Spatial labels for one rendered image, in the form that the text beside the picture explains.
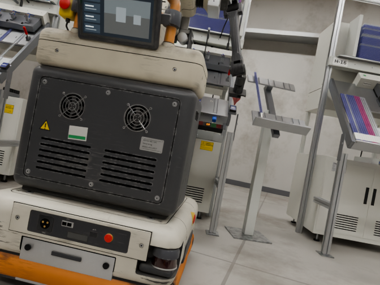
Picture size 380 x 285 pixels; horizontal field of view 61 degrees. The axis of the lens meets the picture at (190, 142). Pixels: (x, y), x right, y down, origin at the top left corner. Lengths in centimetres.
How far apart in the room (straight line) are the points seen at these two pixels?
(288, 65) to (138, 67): 443
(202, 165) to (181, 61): 138
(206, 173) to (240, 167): 289
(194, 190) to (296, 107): 318
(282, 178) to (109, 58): 432
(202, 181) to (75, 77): 144
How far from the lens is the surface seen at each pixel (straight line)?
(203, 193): 231
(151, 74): 100
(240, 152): 516
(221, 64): 242
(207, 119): 200
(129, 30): 103
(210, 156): 229
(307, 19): 557
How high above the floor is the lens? 53
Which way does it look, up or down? level
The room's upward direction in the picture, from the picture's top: 11 degrees clockwise
